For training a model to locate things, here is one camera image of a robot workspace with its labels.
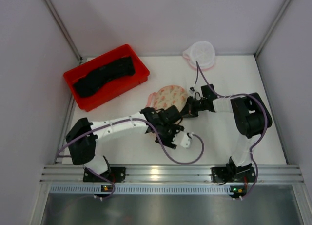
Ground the floral pink laundry bag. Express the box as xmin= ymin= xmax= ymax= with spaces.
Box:
xmin=146 ymin=85 xmax=189 ymax=111

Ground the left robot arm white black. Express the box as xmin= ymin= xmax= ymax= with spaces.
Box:
xmin=65 ymin=105 xmax=184 ymax=175

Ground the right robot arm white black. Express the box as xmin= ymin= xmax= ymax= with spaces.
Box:
xmin=181 ymin=84 xmax=273 ymax=185

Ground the white mesh laundry bag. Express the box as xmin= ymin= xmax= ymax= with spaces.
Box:
xmin=182 ymin=41 xmax=215 ymax=71

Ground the black bra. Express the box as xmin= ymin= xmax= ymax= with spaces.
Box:
xmin=74 ymin=57 xmax=135 ymax=98

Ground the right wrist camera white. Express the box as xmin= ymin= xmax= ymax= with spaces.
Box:
xmin=188 ymin=84 xmax=198 ymax=97

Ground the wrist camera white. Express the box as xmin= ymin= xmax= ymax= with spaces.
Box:
xmin=188 ymin=84 xmax=198 ymax=97
xmin=175 ymin=132 xmax=193 ymax=149

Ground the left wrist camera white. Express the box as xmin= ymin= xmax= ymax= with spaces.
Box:
xmin=175 ymin=132 xmax=193 ymax=149

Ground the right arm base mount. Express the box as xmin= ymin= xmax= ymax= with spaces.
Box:
xmin=211 ymin=166 xmax=256 ymax=184

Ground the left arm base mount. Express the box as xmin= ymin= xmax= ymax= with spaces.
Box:
xmin=83 ymin=167 xmax=126 ymax=183

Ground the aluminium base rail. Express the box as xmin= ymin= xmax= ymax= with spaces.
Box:
xmin=39 ymin=164 xmax=304 ymax=185

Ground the slotted cable duct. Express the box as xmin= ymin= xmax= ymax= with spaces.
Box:
xmin=50 ymin=184 xmax=246 ymax=195

